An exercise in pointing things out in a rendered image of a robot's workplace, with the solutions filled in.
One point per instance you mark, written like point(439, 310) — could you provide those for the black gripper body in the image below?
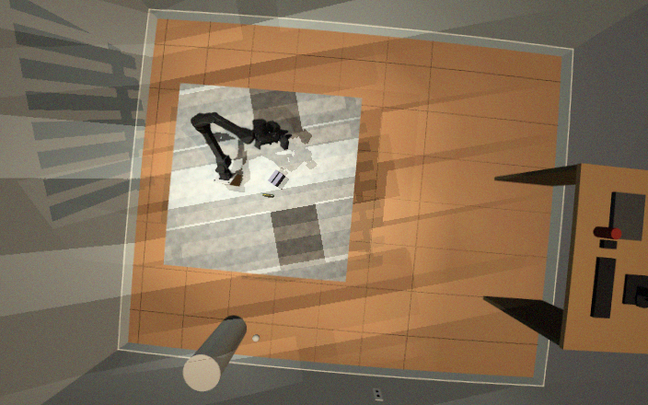
point(284, 142)

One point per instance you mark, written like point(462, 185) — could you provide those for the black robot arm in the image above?
point(201, 123)

